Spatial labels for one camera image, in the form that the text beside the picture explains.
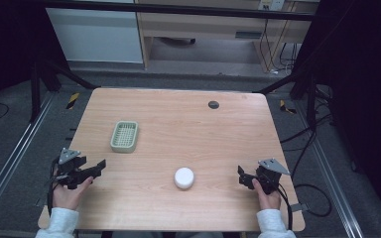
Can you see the metal floor rail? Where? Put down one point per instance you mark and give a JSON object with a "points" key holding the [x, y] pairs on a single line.
{"points": [[334, 185], [16, 155]]}

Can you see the white cabinet panel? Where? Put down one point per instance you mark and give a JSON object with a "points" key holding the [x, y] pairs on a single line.
{"points": [[96, 36]]}

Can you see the white power strip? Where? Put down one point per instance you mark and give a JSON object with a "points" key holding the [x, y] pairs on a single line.
{"points": [[271, 4]]}

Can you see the person's right hand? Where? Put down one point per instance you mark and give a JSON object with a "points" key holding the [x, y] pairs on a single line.
{"points": [[268, 199]]}

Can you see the yellow black floor tape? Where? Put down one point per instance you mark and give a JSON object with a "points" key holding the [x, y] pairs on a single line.
{"points": [[287, 107], [73, 100]]}

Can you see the green plastic soap dish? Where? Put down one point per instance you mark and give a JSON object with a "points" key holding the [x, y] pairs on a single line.
{"points": [[124, 136]]}

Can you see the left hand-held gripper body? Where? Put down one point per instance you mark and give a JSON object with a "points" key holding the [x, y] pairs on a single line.
{"points": [[68, 172]]}

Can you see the black round table grommet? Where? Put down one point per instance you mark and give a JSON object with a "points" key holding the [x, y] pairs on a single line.
{"points": [[213, 104]]}

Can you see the grey table edge bracket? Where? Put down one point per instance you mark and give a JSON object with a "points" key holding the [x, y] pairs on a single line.
{"points": [[299, 207]]}

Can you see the black metal stand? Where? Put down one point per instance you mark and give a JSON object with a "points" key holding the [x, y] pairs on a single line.
{"points": [[35, 89], [311, 95]]}

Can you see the black curtain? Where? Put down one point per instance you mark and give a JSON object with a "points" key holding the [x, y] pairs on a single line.
{"points": [[363, 82], [10, 43]]}

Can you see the black horizontal frame bar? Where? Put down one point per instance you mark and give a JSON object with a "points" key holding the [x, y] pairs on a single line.
{"points": [[178, 9]]}

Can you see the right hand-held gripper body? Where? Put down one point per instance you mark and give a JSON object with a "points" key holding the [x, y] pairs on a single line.
{"points": [[268, 175]]}

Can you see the person's left hand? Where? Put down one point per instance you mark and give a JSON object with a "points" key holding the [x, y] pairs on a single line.
{"points": [[66, 195]]}

